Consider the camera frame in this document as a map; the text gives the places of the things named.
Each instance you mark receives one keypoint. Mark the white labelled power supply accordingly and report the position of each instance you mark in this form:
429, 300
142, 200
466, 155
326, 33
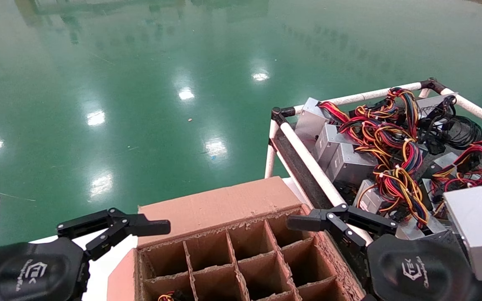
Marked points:
427, 106

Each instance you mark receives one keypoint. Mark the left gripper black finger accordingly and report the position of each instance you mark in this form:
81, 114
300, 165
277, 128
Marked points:
149, 228

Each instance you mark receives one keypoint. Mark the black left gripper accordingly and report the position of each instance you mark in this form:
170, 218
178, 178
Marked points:
23, 271

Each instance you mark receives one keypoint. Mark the white pipe frame cart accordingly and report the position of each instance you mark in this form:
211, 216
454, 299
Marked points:
311, 161

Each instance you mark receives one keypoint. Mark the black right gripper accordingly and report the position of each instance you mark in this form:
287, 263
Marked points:
421, 271

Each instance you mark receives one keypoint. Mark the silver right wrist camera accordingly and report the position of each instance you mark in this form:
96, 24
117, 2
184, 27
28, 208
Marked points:
475, 225

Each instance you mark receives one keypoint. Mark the cardboard box with dividers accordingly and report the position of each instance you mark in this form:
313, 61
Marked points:
216, 209

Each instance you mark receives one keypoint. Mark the silver computer power supply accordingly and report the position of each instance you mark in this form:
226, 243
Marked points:
446, 161
368, 200
329, 140
310, 121
349, 167
412, 232

